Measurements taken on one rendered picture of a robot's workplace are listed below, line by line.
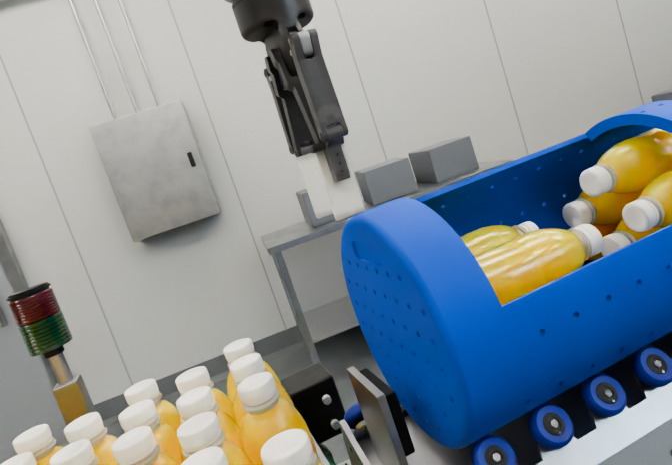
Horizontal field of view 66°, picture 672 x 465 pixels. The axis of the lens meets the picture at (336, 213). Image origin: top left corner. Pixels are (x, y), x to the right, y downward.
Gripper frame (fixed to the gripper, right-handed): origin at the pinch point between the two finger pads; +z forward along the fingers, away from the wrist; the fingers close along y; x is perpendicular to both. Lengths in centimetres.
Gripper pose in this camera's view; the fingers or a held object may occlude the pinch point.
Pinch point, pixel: (330, 187)
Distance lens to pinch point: 53.3
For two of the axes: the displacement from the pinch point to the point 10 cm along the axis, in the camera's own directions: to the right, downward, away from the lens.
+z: 3.1, 9.4, 1.2
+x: -9.0, 3.3, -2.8
